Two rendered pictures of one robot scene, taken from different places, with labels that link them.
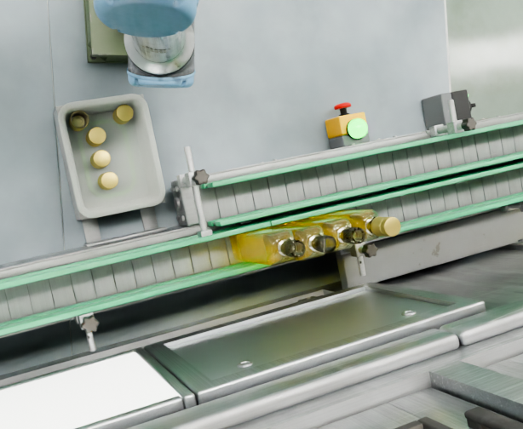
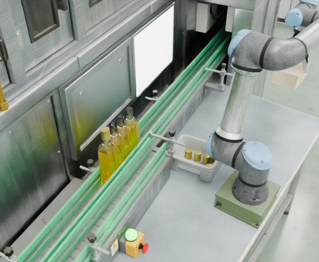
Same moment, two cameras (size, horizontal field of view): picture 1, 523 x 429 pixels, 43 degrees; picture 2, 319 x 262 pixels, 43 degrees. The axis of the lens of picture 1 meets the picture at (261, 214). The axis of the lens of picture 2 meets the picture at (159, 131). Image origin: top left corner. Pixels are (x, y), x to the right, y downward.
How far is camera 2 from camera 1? 165 cm
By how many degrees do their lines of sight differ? 69
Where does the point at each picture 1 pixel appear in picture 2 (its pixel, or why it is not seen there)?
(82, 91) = (225, 171)
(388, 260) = (66, 198)
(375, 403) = (95, 26)
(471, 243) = (24, 239)
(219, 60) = (206, 220)
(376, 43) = not seen: outside the picture
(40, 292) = not seen: hidden behind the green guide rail
